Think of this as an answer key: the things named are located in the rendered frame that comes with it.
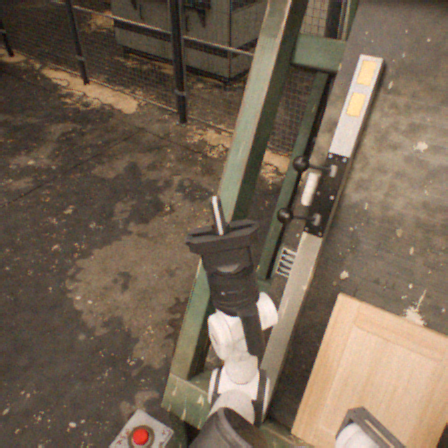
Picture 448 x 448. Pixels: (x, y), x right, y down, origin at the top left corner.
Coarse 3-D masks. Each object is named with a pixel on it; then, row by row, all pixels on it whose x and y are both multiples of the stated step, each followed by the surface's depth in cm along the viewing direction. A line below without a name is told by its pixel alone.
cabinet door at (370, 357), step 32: (352, 320) 109; (384, 320) 106; (320, 352) 113; (352, 352) 110; (384, 352) 107; (416, 352) 103; (320, 384) 114; (352, 384) 111; (384, 384) 107; (416, 384) 104; (320, 416) 115; (384, 416) 108; (416, 416) 105
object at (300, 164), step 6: (300, 156) 97; (294, 162) 97; (300, 162) 96; (306, 162) 97; (294, 168) 98; (300, 168) 97; (306, 168) 97; (312, 168) 100; (318, 168) 101; (324, 168) 102; (330, 168) 103; (336, 168) 103; (330, 174) 104
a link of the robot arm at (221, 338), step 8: (216, 320) 82; (224, 320) 81; (216, 328) 81; (224, 328) 81; (216, 336) 82; (224, 336) 81; (216, 344) 85; (224, 344) 81; (232, 344) 83; (240, 344) 90; (216, 352) 88; (224, 352) 83; (232, 352) 85; (240, 352) 88; (224, 360) 87; (232, 360) 87; (240, 360) 89
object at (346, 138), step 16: (368, 96) 100; (352, 128) 102; (336, 144) 104; (352, 144) 103; (304, 240) 110; (320, 240) 108; (304, 256) 110; (304, 272) 111; (288, 288) 113; (304, 288) 111; (288, 304) 114; (288, 320) 114; (272, 336) 116; (288, 336) 114; (272, 352) 117; (272, 368) 117; (272, 384) 118
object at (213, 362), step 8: (280, 248) 187; (272, 272) 177; (208, 360) 147; (216, 360) 147; (208, 368) 145; (216, 368) 145; (176, 416) 138; (176, 424) 142; (184, 424) 140; (176, 432) 146; (184, 432) 143; (192, 432) 160; (176, 440) 151; (184, 440) 147; (192, 440) 165
